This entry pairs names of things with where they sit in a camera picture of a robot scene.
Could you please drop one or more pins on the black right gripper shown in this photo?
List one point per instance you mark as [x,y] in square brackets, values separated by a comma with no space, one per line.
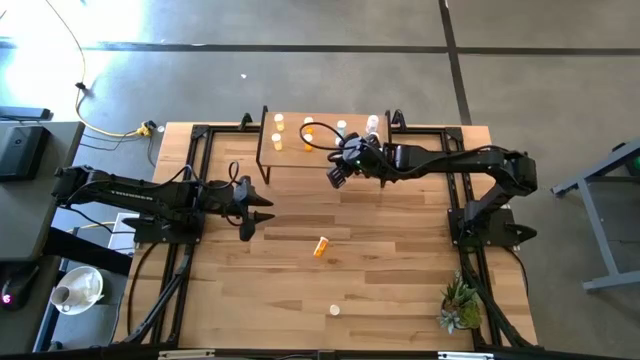
[361,152]

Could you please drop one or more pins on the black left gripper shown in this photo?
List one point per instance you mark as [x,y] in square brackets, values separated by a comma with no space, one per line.
[235,202]

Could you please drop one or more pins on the teal pill bottle white cap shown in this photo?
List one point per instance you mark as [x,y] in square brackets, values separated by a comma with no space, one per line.
[341,126]

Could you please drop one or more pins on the clear wide pill bottle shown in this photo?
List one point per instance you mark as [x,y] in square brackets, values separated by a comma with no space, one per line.
[372,123]

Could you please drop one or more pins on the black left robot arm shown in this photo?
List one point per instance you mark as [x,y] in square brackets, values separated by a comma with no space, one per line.
[130,195]

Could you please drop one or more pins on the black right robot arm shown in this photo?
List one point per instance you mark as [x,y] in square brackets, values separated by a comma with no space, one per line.
[450,159]

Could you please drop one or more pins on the wooden shelf with black legs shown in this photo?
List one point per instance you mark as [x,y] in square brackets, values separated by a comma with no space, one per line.
[290,157]

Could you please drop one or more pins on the white paper sheet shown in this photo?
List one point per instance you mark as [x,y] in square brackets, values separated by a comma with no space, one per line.
[122,232]

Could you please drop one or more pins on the potted green succulent plant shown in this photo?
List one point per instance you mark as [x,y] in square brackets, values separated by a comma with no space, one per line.
[460,305]

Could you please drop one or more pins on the black flat bar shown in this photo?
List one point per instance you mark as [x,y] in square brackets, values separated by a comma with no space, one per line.
[85,250]

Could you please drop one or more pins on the grey desk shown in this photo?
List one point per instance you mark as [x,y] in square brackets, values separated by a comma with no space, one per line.
[55,200]

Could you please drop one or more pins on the black box device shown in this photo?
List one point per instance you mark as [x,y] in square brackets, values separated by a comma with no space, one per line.
[20,152]

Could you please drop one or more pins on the dark flat device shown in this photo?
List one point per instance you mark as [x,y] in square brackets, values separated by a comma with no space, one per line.
[25,113]

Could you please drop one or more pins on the black computer mouse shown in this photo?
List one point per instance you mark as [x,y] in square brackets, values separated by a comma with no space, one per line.
[15,290]

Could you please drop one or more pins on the green round object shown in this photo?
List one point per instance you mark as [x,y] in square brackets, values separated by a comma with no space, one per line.
[636,165]

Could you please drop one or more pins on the black metal table frame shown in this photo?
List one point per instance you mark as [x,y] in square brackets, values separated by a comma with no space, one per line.
[200,132]

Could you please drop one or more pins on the silver metal bracket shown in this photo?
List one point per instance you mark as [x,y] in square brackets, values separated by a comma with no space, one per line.
[186,354]
[466,355]

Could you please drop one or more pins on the grey metal table frame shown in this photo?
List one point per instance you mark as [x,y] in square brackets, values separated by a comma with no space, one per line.
[600,240]

